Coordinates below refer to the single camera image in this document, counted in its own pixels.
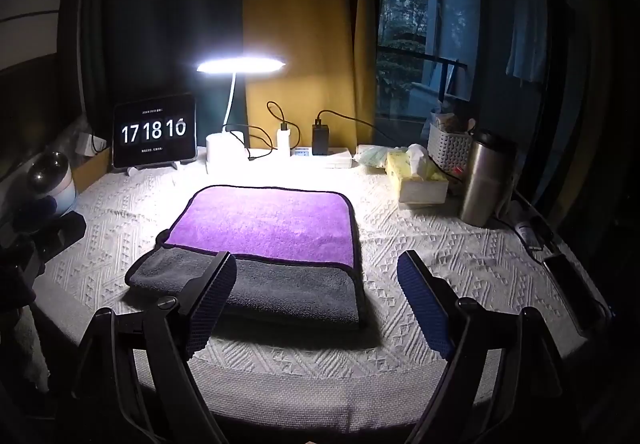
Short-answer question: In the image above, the purple and grey towel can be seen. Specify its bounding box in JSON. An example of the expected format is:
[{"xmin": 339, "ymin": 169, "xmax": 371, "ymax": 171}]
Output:
[{"xmin": 125, "ymin": 185, "xmax": 366, "ymax": 328}]

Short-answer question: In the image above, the white textured tablecloth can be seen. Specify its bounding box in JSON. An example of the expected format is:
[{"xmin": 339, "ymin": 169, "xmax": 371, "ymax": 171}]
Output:
[{"xmin": 35, "ymin": 158, "xmax": 585, "ymax": 434}]

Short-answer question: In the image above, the stainless steel tumbler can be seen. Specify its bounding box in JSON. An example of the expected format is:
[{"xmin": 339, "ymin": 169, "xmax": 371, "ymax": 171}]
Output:
[{"xmin": 459, "ymin": 131, "xmax": 502, "ymax": 227}]

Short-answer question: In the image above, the white tablet stand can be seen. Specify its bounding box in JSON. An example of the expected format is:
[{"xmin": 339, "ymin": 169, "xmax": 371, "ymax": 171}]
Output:
[{"xmin": 125, "ymin": 161, "xmax": 180, "ymax": 177}]

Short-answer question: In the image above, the cardboard box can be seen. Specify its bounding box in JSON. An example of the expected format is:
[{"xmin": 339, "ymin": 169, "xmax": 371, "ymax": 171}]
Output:
[{"xmin": 72, "ymin": 149, "xmax": 111, "ymax": 194}]

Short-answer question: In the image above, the yellow tissue box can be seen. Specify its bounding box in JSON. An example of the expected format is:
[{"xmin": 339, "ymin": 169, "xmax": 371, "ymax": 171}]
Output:
[{"xmin": 385, "ymin": 144, "xmax": 449, "ymax": 207}]

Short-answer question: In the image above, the white lattice basket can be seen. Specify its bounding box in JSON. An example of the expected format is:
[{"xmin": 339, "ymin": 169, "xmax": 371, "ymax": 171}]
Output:
[{"xmin": 427, "ymin": 125, "xmax": 472, "ymax": 173}]

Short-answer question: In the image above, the white desk lamp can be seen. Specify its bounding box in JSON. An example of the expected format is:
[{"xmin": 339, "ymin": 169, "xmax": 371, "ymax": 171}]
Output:
[{"xmin": 196, "ymin": 54, "xmax": 285, "ymax": 175}]

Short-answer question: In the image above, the tablet showing clock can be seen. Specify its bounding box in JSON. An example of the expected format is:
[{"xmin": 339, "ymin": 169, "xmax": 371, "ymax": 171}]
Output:
[{"xmin": 112, "ymin": 93, "xmax": 198, "ymax": 170}]

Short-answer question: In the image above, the pale green plastic packet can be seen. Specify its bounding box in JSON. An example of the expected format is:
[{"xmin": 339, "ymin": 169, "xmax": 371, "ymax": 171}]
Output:
[{"xmin": 354, "ymin": 144, "xmax": 406, "ymax": 170}]

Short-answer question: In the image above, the white charger block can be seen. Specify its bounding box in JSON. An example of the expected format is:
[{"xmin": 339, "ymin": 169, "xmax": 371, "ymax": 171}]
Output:
[{"xmin": 276, "ymin": 121, "xmax": 291, "ymax": 158}]

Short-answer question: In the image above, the black charger block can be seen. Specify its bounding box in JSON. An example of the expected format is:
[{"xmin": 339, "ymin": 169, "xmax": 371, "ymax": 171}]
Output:
[{"xmin": 311, "ymin": 121, "xmax": 330, "ymax": 156}]

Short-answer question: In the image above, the hanging white garment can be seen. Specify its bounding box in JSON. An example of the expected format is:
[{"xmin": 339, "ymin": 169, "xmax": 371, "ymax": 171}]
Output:
[{"xmin": 506, "ymin": 0, "xmax": 547, "ymax": 82}]

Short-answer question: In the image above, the dark green curtain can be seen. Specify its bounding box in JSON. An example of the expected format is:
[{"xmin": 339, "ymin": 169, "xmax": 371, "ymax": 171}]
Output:
[{"xmin": 76, "ymin": 0, "xmax": 243, "ymax": 140}]

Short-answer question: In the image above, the yellow curtain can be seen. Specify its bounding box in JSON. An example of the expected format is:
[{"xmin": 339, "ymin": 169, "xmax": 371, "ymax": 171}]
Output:
[{"xmin": 243, "ymin": 0, "xmax": 380, "ymax": 149}]

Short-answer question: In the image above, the white wall adapter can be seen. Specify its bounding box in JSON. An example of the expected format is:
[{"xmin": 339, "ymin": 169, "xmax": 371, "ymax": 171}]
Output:
[{"xmin": 75, "ymin": 132, "xmax": 107, "ymax": 157}]

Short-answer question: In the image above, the black lamp power cable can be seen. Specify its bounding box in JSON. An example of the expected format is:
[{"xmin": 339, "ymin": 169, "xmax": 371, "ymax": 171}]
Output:
[{"xmin": 221, "ymin": 122, "xmax": 278, "ymax": 162}]

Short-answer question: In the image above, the black cable on white charger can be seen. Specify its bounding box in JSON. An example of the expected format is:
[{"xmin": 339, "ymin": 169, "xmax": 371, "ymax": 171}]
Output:
[{"xmin": 264, "ymin": 100, "xmax": 304, "ymax": 151}]

